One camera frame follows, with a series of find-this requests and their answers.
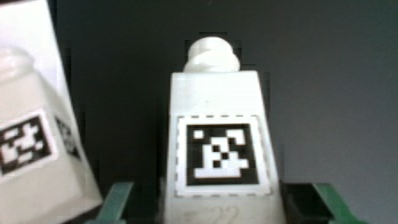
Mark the white leg centre back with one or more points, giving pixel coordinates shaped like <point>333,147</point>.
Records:
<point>49,190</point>

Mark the white leg with tag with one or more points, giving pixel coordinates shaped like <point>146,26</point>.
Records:
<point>223,181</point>

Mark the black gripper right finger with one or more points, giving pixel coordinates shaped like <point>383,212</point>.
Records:
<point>315,205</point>

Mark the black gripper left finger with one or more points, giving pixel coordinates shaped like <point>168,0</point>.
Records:
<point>114,204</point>

